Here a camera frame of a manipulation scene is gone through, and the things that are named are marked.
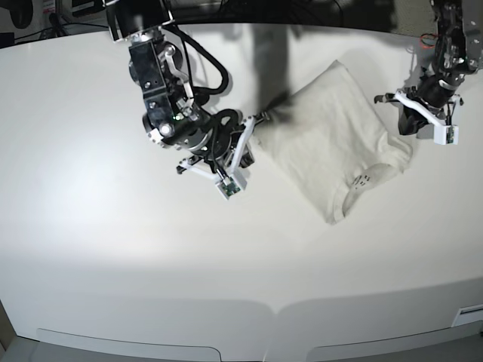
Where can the white wrist camera, image left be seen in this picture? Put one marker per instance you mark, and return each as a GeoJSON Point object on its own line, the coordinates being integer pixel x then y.
{"type": "Point", "coordinates": [231, 181]}

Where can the white wrist camera, image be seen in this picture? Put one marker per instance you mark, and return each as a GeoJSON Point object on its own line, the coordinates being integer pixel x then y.
{"type": "Point", "coordinates": [231, 181]}
{"type": "Point", "coordinates": [444, 131]}

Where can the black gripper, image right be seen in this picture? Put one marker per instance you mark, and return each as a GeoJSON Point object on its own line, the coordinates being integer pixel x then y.
{"type": "Point", "coordinates": [411, 122]}

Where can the light grey T-shirt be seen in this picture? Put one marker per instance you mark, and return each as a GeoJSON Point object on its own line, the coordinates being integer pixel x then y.
{"type": "Point", "coordinates": [330, 142]}

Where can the black robot arm, image left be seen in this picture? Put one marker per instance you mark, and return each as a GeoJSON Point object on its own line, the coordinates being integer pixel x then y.
{"type": "Point", "coordinates": [159, 64]}

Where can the white wrist camera, image right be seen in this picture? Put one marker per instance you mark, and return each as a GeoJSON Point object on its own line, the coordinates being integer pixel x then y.
{"type": "Point", "coordinates": [444, 131]}

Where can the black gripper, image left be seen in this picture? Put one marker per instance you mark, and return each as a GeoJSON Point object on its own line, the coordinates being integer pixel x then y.
{"type": "Point", "coordinates": [221, 147]}

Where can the black round object top-left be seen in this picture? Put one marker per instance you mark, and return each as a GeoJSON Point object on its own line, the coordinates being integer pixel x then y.
{"type": "Point", "coordinates": [21, 12]}

